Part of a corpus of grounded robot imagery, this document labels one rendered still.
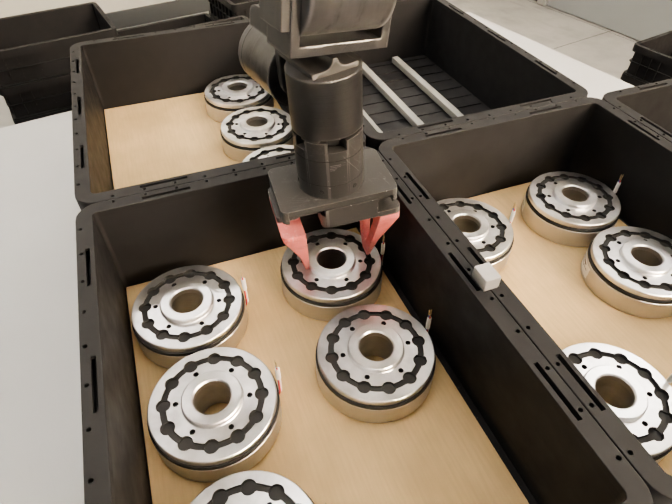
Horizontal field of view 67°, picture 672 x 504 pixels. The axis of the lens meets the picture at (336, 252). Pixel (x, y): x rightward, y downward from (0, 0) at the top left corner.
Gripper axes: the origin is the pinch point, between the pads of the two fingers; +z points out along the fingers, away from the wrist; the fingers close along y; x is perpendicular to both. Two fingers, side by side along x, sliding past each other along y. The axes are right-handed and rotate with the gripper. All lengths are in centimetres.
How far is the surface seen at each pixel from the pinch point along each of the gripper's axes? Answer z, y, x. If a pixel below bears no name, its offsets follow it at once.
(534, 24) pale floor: 98, -200, -250
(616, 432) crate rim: -5.4, -10.7, 25.7
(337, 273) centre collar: 0.4, 0.6, 2.4
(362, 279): 1.4, -1.7, 3.1
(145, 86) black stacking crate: 0.9, 18.0, -45.8
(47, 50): 28, 54, -141
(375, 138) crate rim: -5.4, -7.7, -10.0
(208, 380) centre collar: -0.2, 13.9, 10.9
